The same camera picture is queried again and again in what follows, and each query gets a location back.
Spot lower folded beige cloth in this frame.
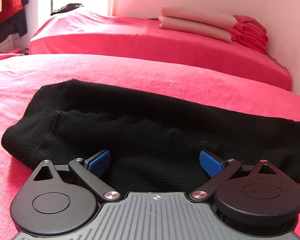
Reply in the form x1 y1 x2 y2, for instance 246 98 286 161
158 16 232 43

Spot dark cloth on far bed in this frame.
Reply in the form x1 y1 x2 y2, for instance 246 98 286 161
50 3 83 16

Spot folded red towel stack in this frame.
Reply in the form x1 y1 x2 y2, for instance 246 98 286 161
229 15 268 54

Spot folded beige cloth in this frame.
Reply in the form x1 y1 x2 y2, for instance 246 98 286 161
161 6 237 30
158 16 232 43

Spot black knit pants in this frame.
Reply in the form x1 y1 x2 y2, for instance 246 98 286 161
1 80 300 193

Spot hanging black garment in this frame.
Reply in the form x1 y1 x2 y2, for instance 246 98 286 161
0 0 29 43

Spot red far bed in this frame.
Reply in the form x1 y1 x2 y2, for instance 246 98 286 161
29 9 293 91

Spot upper folded beige cloth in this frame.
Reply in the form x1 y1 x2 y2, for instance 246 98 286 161
161 6 237 30

